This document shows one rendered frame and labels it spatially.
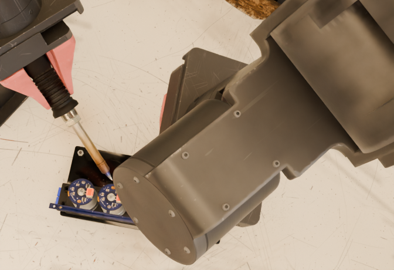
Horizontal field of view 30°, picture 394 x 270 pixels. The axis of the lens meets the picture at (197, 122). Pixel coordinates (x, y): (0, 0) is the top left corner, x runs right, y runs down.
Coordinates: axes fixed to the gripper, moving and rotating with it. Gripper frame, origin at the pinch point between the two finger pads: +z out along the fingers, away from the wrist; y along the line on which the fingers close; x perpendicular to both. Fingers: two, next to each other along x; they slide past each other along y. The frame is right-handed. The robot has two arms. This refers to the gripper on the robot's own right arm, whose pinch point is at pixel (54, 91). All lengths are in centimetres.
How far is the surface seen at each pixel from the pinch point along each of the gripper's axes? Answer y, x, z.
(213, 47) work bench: 17.3, 5.7, 11.6
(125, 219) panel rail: -0.9, -7.0, 11.4
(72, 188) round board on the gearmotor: -3.3, -2.5, 8.8
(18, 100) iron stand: -2.9, 11.2, 7.9
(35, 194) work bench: -6.7, 3.2, 12.7
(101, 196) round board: -1.5, -4.3, 9.9
